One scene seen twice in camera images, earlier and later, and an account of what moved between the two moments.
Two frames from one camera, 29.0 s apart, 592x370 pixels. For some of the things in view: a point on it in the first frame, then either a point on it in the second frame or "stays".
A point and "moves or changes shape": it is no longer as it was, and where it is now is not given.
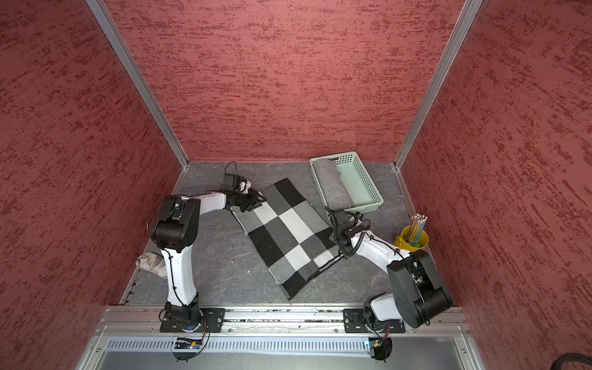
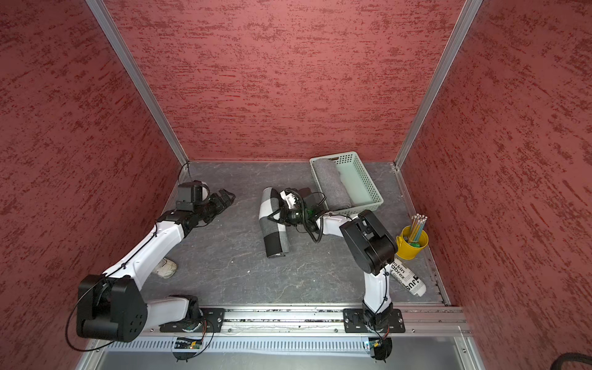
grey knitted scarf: [335, 192] stays
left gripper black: [253, 200] → [219, 204]
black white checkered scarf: [290, 235] moves or changes shape
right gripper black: [334, 235] → [284, 213]
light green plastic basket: [360, 189] stays
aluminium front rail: [146, 322] stays
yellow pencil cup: [412, 240] stays
